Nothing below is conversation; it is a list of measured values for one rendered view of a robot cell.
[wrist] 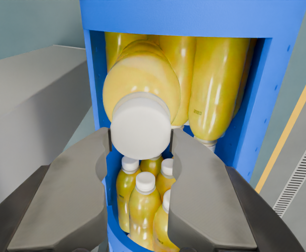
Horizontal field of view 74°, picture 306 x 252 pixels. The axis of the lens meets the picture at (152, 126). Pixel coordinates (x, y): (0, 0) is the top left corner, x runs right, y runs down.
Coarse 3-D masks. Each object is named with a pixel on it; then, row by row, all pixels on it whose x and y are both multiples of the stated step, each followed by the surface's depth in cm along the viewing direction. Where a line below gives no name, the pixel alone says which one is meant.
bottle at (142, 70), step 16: (128, 48) 23; (144, 48) 20; (160, 48) 27; (128, 64) 16; (144, 64) 16; (160, 64) 16; (112, 80) 16; (128, 80) 15; (144, 80) 14; (160, 80) 15; (176, 80) 17; (112, 96) 15; (128, 96) 13; (144, 96) 13; (160, 96) 15; (176, 96) 16; (112, 112) 14; (176, 112) 16
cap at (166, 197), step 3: (165, 192) 37; (168, 192) 37; (165, 195) 36; (168, 195) 36; (165, 198) 35; (168, 198) 35; (165, 201) 35; (168, 201) 35; (165, 204) 35; (168, 204) 35; (165, 207) 36; (168, 207) 35
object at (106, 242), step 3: (105, 240) 139; (102, 243) 138; (105, 243) 138; (108, 243) 140; (99, 246) 136; (102, 246) 136; (105, 246) 136; (108, 246) 140; (99, 249) 134; (102, 249) 134; (105, 249) 134
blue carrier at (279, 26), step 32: (96, 0) 20; (128, 0) 17; (160, 0) 16; (192, 0) 16; (224, 0) 16; (256, 0) 16; (288, 0) 18; (96, 32) 31; (128, 32) 19; (160, 32) 18; (192, 32) 17; (224, 32) 17; (256, 32) 18; (288, 32) 20; (96, 64) 32; (256, 64) 34; (96, 96) 32; (256, 96) 21; (96, 128) 34; (256, 128) 24; (224, 160) 46; (256, 160) 31
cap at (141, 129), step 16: (128, 112) 12; (144, 112) 12; (160, 112) 12; (112, 128) 12; (128, 128) 12; (144, 128) 12; (160, 128) 12; (128, 144) 13; (144, 144) 13; (160, 144) 13
